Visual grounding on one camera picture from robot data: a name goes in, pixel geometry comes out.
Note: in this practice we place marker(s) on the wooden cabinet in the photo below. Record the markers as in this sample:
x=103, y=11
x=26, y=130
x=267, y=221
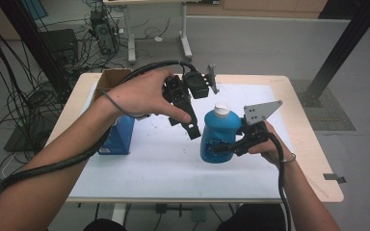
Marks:
x=257, y=8

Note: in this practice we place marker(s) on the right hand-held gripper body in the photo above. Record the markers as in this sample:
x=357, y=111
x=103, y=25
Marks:
x=258, y=112

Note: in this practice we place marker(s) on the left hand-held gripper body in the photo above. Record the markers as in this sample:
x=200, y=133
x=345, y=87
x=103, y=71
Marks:
x=197, y=85

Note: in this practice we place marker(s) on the person's right hand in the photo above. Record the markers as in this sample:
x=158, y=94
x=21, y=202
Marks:
x=271, y=150

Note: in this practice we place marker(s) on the dark floor plate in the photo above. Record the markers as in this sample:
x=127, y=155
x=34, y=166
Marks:
x=22, y=138

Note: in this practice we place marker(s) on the black computer tower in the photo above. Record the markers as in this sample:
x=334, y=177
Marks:
x=104, y=32

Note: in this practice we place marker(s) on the person's right leg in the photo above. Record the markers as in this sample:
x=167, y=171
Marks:
x=250, y=218

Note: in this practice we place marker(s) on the person's left hand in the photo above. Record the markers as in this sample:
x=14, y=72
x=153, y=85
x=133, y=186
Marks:
x=141, y=96

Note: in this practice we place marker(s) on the blue panel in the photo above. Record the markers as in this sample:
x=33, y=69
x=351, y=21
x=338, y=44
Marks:
x=35, y=8

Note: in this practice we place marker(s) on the person's leg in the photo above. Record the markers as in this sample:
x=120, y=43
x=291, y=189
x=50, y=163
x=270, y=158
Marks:
x=104, y=225
x=250, y=218

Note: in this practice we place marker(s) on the black metal stand column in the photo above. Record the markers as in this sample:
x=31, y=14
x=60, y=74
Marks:
x=35, y=41
x=343, y=48

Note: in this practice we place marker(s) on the white standing desk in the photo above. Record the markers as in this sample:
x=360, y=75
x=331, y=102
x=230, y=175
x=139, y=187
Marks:
x=184, y=32

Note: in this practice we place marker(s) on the black tape strip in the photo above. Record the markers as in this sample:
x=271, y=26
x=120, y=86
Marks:
x=334, y=177

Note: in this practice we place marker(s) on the blue detergent bottle white cap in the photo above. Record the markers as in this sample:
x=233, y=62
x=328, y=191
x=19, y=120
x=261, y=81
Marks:
x=218, y=131

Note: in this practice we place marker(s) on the white table mat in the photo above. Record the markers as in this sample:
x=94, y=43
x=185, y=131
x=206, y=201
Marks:
x=173, y=173

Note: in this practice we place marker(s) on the person's left leg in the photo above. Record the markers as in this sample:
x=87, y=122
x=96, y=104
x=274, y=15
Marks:
x=104, y=225

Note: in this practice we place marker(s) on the blue cardboard box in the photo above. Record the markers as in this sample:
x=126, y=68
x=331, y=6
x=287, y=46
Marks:
x=118, y=138

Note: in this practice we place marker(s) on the black table crossbar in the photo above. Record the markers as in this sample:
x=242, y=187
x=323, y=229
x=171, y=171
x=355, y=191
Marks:
x=179, y=210

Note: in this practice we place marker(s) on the black cabinet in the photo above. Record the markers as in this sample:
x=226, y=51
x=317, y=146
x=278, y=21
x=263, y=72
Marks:
x=59, y=43

